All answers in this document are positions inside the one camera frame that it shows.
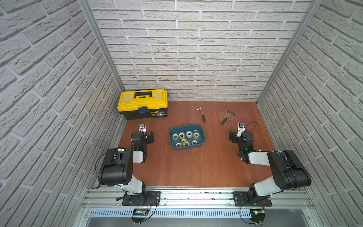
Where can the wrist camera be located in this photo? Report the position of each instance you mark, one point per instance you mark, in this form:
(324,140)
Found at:
(241,128)
(142,127)

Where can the corner aluminium post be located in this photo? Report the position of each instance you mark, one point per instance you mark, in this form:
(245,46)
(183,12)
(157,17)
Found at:
(314,6)
(101,42)

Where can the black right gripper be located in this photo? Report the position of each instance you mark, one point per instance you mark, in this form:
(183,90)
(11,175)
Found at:
(234,135)

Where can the yellow black toolbox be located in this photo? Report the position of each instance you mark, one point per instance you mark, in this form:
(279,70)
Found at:
(143,104)

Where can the right circuit board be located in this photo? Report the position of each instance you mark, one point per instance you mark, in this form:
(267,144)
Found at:
(257,216)

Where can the left corner aluminium post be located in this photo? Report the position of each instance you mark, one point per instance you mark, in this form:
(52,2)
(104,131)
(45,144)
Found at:
(101,42)

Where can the right corner aluminium post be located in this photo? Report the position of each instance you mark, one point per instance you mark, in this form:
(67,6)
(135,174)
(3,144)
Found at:
(314,6)

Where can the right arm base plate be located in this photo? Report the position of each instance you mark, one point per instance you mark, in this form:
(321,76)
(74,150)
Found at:
(242,199)

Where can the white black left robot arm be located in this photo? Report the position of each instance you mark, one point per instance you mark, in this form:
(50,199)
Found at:
(117,167)

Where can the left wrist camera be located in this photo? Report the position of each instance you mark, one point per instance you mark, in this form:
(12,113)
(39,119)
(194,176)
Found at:
(142,127)

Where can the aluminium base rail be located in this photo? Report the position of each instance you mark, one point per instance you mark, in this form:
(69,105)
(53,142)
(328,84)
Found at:
(192,202)

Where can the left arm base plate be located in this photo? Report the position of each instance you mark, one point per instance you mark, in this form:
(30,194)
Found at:
(150,198)

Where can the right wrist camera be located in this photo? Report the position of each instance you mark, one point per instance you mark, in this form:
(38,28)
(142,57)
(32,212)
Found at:
(241,128)

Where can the teal plastic storage box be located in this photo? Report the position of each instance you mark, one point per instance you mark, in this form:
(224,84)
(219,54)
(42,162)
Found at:
(193,128)

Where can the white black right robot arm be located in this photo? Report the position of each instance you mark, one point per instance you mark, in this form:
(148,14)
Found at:
(287,170)

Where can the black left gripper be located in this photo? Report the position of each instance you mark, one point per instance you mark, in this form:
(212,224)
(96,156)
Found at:
(150,136)

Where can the red black ratchet wrench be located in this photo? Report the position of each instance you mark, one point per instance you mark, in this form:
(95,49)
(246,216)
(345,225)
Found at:
(202,114)

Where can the left green circuit board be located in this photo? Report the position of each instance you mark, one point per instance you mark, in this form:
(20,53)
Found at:
(140,212)

